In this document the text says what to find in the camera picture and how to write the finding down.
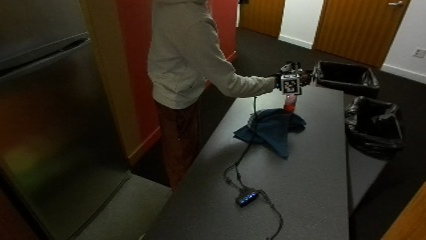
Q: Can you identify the dark blue cloth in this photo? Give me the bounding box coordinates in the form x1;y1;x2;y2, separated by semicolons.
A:
232;108;307;160

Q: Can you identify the white marker cube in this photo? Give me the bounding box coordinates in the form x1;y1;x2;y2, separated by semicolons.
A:
279;73;303;97

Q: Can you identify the stainless steel refrigerator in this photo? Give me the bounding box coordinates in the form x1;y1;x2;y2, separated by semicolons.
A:
0;0;132;240

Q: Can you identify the wooden door with handle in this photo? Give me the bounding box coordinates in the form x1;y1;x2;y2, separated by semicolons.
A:
311;0;412;69

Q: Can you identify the black hub with blue lights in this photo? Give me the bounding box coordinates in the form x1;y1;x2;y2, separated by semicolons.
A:
234;188;260;208

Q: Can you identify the the person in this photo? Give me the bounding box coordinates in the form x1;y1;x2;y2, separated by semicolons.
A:
146;0;322;191

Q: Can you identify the black lined trash bin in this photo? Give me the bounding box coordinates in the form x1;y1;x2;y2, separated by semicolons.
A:
343;95;405;160
312;59;380;99

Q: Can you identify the red spray bottle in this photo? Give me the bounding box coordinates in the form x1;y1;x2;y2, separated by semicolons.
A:
282;93;298;113

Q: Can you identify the black cable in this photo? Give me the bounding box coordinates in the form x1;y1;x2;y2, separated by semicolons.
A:
222;95;284;240

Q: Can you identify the wooden cabinet corner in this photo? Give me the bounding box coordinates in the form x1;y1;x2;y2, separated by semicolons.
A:
379;182;426;240

